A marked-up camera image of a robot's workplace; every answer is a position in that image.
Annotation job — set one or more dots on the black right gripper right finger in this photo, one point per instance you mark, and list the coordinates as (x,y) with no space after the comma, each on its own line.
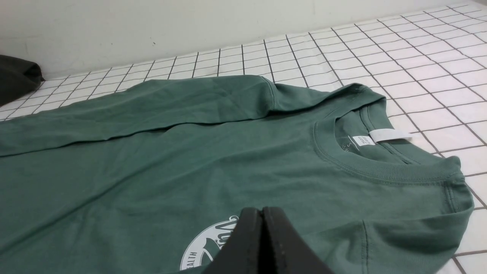
(284,250)

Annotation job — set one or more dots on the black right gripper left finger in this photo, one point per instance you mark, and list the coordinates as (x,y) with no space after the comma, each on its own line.
(240,254)

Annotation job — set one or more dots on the green long sleeve shirt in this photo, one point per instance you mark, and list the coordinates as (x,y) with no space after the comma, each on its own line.
(152,180)

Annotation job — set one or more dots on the dark olive shirt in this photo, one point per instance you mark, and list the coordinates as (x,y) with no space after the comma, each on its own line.
(18,77)

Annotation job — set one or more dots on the white grid tablecloth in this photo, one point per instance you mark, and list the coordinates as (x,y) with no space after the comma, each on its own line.
(431,66)

